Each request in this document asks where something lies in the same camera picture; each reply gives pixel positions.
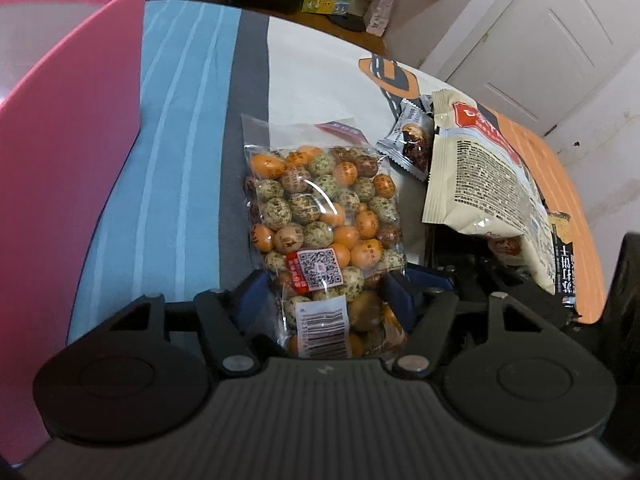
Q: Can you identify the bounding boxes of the cream instant noodle packet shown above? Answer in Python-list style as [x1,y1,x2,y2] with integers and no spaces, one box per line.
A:
[422,90,555,294]

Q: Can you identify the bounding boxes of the clear bag of coated peanuts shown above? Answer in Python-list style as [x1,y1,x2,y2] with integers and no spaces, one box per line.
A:
[242,116,407,359]

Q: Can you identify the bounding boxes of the small grey chocolate bar wrapper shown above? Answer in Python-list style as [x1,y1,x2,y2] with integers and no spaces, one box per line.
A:
[375,99,435,181]

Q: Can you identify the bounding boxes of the striped cartoon bedsheet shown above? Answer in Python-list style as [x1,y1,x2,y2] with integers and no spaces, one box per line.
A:
[67,0,608,345]

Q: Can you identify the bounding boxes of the white pink slim bag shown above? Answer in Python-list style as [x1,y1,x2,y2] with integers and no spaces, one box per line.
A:
[363,0,395,37]

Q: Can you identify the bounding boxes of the white door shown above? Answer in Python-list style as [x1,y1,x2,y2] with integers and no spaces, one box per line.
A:
[421,0,639,136]

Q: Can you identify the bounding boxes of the pink storage box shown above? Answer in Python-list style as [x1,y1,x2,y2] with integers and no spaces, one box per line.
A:
[1,0,145,463]

